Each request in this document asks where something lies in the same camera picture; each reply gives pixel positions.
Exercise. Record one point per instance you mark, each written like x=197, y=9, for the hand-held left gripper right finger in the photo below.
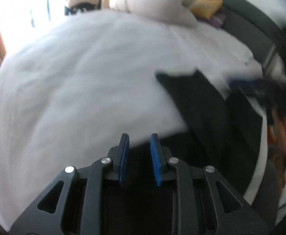
x=155, y=159

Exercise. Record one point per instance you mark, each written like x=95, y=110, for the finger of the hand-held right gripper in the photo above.
x=243, y=83

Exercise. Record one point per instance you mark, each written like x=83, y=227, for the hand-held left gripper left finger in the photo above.
x=123, y=159

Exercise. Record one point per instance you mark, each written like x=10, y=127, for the black pants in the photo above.
x=201, y=112

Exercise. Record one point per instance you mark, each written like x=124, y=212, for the dark grey headboard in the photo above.
x=243, y=27

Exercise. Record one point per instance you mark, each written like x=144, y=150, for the purple pillow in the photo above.
x=217, y=20

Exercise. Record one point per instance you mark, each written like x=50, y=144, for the bed with white sheet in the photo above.
x=84, y=83

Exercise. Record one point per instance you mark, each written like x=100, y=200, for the yellow pillow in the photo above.
x=205, y=6

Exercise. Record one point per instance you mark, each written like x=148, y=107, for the dark grey cloth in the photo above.
x=266, y=193

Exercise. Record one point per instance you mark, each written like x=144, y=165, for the rolled white duvet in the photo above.
x=155, y=2

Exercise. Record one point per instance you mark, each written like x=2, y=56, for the black chair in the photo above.
x=81, y=9

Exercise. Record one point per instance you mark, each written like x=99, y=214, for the glass balcony door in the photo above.
x=30, y=7

